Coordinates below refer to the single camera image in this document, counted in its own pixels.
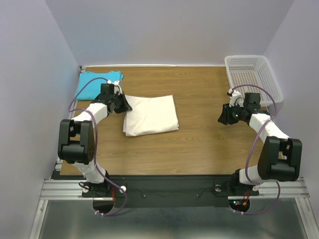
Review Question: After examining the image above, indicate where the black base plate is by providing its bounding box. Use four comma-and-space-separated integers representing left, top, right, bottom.
79, 175, 259, 208

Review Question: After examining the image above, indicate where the aluminium frame rail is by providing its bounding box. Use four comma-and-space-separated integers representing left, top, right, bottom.
40, 178, 310, 200

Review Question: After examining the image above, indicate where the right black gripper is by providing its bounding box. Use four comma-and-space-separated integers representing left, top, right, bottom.
217, 101, 247, 124

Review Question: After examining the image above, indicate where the white plastic basket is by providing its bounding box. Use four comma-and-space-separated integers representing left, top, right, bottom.
224, 55, 284, 107

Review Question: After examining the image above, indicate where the white t shirt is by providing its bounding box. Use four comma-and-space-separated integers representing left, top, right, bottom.
123, 95, 179, 137

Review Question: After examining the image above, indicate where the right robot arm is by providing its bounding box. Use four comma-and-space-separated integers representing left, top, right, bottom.
218, 89, 303, 194

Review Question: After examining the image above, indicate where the folded blue t shirt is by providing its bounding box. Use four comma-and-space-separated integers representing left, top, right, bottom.
75, 71, 125, 101

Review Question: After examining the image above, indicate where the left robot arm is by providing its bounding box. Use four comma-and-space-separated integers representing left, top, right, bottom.
58, 83, 132, 196

